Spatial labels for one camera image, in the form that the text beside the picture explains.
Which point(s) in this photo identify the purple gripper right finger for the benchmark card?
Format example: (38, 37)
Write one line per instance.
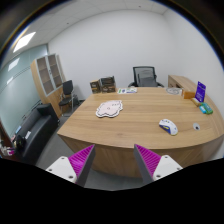
(153, 166)

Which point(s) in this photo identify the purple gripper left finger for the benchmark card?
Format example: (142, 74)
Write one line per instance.
(76, 167)

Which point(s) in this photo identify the white and blue computer mouse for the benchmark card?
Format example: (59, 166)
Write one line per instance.
(168, 126)

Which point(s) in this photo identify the white cat-shaped mouse pad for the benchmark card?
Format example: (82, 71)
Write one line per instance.
(109, 109)

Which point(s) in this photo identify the large wooden office desk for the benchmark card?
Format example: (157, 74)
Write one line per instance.
(138, 123)

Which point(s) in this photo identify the black leather sofa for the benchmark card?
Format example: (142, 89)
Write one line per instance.
(35, 133)

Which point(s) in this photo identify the round white desk grommet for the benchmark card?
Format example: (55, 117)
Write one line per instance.
(196, 126)

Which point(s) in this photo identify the black visitor chair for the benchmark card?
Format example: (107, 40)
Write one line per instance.
(68, 95)

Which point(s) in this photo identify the round patterned coaster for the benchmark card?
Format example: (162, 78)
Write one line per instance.
(174, 91)

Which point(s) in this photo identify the green and blue packet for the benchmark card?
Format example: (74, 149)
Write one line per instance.
(207, 108)

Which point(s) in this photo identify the orange small box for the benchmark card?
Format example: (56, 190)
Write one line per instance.
(186, 94)

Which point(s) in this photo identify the white and green leaflet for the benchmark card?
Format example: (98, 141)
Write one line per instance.
(127, 90)

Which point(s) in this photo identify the dark brown box left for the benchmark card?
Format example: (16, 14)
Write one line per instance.
(95, 86)

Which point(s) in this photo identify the dark brown box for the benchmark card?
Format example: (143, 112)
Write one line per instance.
(95, 86)
(108, 84)

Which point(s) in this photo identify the low wooden side cabinet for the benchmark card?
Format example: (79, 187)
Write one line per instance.
(181, 82)

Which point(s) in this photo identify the dark brown box right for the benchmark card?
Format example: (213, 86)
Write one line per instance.
(108, 84)

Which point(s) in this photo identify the black mesh office chair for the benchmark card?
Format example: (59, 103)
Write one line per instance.
(144, 76)

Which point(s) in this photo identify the wooden glass-door cabinet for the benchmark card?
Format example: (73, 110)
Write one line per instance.
(48, 80)

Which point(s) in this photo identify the rectangular ceiling light panel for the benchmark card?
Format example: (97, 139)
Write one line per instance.
(23, 41)

